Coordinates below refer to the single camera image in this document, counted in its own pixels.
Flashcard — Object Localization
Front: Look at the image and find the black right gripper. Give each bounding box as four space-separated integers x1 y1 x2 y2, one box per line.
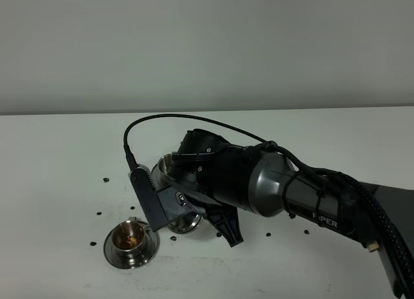
161 129 259 247

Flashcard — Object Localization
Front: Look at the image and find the stainless steel teapot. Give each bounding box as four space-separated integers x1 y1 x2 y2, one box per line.
165 212 216 241

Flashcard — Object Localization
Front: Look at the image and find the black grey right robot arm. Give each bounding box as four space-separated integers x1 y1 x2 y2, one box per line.
150 129 413 298

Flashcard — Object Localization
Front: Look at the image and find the far stainless steel teacup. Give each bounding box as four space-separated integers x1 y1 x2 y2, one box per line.
156 154 172 189

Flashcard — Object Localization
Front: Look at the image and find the stainless steel teacup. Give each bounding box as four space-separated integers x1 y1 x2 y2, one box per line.
106 219 146 254
156 154 172 189

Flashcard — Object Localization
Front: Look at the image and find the near stainless steel teacup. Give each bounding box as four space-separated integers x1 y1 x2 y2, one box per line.
106 219 146 254

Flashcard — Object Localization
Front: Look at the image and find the far steel saucer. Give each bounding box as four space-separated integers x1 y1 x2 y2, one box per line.
151 165 163 190

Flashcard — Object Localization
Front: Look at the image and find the steel saucer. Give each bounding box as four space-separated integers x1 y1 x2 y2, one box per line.
103 221 160 269
151 165 163 190

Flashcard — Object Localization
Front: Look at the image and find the near steel saucer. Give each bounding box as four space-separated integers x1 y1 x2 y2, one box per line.
103 221 160 269

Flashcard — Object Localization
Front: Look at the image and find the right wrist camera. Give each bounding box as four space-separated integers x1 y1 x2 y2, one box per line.
129 165 169 232

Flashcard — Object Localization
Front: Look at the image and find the black right camera cable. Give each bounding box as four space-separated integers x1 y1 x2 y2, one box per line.
122 113 414 299

